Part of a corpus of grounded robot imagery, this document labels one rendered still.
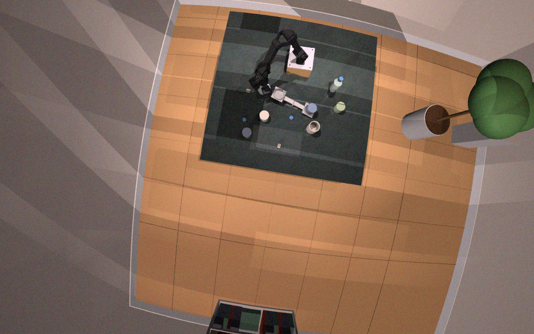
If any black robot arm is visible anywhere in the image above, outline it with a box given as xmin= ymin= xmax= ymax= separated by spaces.
xmin=249 ymin=26 xmax=308 ymax=89

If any grey bottle with dark blue cap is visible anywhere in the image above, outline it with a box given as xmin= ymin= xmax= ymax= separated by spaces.
xmin=329 ymin=77 xmax=343 ymax=93

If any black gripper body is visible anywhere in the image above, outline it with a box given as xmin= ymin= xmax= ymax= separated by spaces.
xmin=261 ymin=79 xmax=272 ymax=96

